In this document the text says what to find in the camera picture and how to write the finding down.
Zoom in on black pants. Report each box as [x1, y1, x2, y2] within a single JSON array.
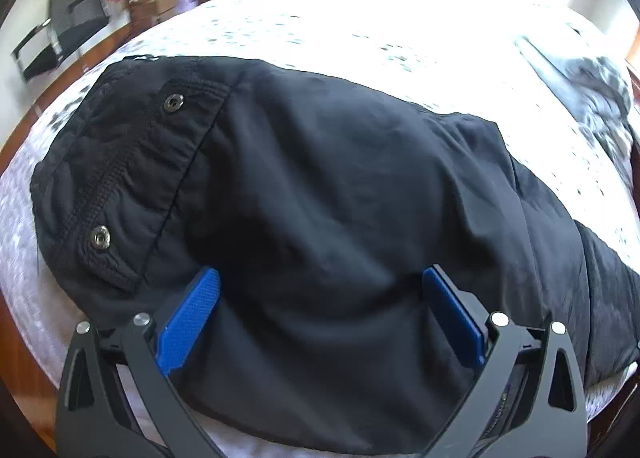
[[30, 57, 639, 455]]

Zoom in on quilted grey mattress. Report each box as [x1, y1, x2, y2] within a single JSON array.
[[1, 0, 639, 383]]

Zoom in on folded grey bedding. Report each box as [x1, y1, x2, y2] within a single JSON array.
[[515, 25, 634, 187]]

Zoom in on stacked cardboard boxes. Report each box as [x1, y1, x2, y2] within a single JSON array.
[[129, 0, 178, 31]]

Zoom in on black office chair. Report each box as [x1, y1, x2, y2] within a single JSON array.
[[12, 0, 110, 82]]

